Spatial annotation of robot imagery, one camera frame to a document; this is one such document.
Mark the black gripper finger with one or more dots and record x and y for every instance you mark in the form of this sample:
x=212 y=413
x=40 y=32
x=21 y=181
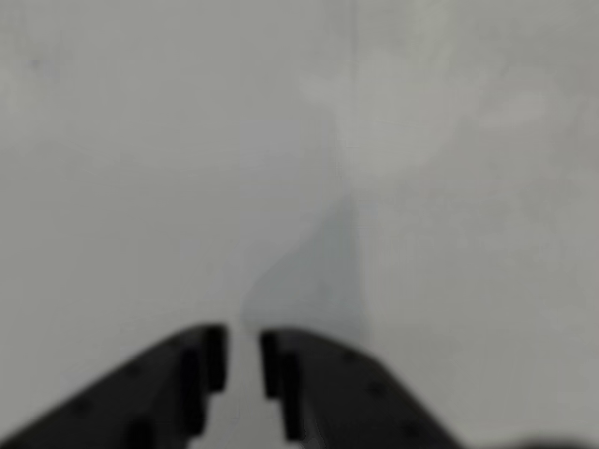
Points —
x=140 y=397
x=346 y=397

